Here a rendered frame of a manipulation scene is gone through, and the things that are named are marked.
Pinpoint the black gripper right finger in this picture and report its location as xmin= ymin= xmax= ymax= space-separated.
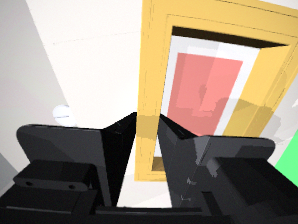
xmin=157 ymin=113 xmax=275 ymax=208

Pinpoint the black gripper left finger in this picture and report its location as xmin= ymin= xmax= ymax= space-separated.
xmin=16 ymin=112 xmax=137 ymax=206

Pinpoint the yellow picture frame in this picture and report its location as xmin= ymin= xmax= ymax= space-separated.
xmin=134 ymin=0 xmax=298 ymax=182

